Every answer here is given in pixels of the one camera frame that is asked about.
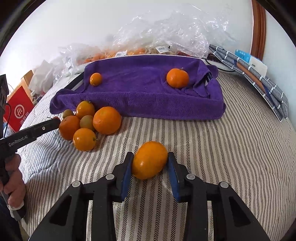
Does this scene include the blue checked folded cloth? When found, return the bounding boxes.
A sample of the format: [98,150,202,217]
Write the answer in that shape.
[209,45,288,121]

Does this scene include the small red apple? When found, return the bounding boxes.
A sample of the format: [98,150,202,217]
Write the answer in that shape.
[47,116,60,121]

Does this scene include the crumpled clear plastic bag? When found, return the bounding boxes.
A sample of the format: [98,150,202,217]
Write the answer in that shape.
[51,43,100,84]

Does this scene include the brown wooden door frame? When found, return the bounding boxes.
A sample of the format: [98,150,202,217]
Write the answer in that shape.
[250,0,266,60]

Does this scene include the person's left hand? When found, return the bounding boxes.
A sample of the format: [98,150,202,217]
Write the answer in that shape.
[1,154,26,208]

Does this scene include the white plastic bag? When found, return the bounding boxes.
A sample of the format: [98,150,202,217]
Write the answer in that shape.
[29,60,55,94]

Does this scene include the green kiwi fruit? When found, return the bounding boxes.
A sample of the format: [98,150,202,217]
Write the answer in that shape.
[62,109,74,118]
[80,115,95,131]

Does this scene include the orange mandarin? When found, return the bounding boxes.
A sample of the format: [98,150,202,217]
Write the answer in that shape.
[89,73,102,86]
[59,115,80,141]
[166,68,189,88]

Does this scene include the large orange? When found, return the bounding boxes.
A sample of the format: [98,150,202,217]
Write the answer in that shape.
[93,106,121,135]

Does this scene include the oval yellow orange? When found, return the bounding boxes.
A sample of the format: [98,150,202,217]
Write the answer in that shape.
[132,141,168,180]

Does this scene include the black tray under towel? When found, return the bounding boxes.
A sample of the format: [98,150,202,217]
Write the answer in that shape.
[63,71,213,92]

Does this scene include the purple towel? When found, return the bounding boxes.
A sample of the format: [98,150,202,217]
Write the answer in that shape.
[50,55,226,121]

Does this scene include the red paper shopping bag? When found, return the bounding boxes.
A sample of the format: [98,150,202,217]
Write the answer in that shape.
[4,85,34,132]

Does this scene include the blue white tissue pack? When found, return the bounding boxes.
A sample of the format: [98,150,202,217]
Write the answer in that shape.
[235,49,267,77]

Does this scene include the clear plastic bags of fruit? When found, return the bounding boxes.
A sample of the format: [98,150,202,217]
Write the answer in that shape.
[77,6,236,64]

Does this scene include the striped quilted mattress cover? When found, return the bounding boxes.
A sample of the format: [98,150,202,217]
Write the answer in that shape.
[18,72,295,240]

